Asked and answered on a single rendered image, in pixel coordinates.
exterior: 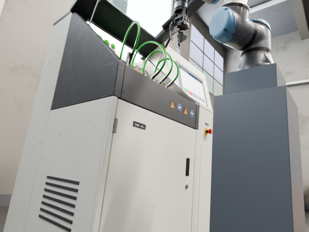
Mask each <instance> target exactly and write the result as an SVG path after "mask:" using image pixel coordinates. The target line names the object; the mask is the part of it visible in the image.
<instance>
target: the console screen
mask: <svg viewBox="0 0 309 232"><path fill-rule="evenodd" d="M176 63H177V65H178V67H179V75H178V80H179V86H180V88H181V89H182V90H183V91H184V92H185V93H186V94H187V95H189V96H190V97H191V98H192V99H193V100H194V101H195V102H196V103H199V102H200V103H202V104H203V105H205V106H207V107H208V104H207V99H206V93H205V89H204V84H203V80H202V79H201V78H199V77H198V76H197V75H195V74H194V73H193V72H191V71H190V70H189V69H187V68H186V67H185V66H183V65H182V64H180V63H179V62H178V61H177V60H176Z"/></svg>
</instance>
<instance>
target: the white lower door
mask: <svg viewBox="0 0 309 232"><path fill-rule="evenodd" d="M195 137H196V130H195V129H193V128H190V127H187V126H185V125H183V124H180V123H178V122H175V121H173V120H170V119H168V118H165V117H163V116H160V115H158V114H155V113H153V112H150V111H148V110H145V109H143V108H140V107H138V106H135V105H133V104H130V103H128V102H126V101H123V100H121V99H117V105H116V112H115V118H114V127H113V133H112V140H111V146H110V153H109V161H108V168H107V174H106V181H105V187H104V194H103V202H102V209H101V215H100V222H99V228H98V232H191V217H192V199H193V181H194V163H195Z"/></svg>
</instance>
